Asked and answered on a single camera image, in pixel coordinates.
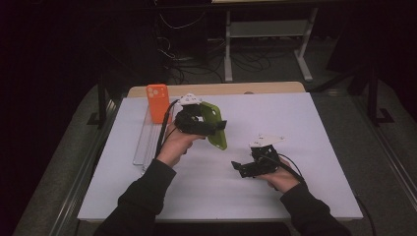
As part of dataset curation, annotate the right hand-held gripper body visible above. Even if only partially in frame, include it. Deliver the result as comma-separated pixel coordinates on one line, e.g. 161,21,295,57
241,133,286,179

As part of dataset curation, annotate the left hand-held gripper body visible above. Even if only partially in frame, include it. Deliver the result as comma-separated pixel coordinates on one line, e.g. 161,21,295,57
174,92,218,137

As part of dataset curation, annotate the green clown phone case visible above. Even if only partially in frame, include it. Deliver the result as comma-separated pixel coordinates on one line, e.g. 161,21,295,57
200,101,228,151

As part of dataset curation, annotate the orange phone case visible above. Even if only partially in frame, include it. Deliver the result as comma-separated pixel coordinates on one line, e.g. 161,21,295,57
146,84,171,125

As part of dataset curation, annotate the clear acrylic rack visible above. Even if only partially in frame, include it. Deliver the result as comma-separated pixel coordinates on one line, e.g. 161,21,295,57
132,104,172,174

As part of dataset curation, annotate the person's left hand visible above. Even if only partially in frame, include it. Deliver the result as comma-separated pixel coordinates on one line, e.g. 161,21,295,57
156,126,207,168

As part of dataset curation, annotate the person's right hand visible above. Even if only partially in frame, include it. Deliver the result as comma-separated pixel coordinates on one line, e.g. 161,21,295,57
256,156,305,194

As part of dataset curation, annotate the black metal stand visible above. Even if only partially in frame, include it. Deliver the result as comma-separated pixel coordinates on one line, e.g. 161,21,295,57
87,70,115,131
366,62,396,127

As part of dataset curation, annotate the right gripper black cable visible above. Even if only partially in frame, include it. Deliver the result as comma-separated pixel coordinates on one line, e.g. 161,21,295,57
259,152,308,185

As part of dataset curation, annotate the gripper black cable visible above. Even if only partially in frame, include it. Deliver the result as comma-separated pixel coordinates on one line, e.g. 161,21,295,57
154,98,181,158
259,152,308,185

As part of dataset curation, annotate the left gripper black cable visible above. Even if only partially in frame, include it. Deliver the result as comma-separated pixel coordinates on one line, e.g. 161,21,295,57
154,98,181,158

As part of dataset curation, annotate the bundle of floor cables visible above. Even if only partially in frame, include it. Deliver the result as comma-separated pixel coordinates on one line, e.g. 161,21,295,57
153,9,227,86

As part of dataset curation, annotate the white metal table frame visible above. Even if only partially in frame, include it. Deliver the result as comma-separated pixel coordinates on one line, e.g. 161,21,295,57
224,8,319,83

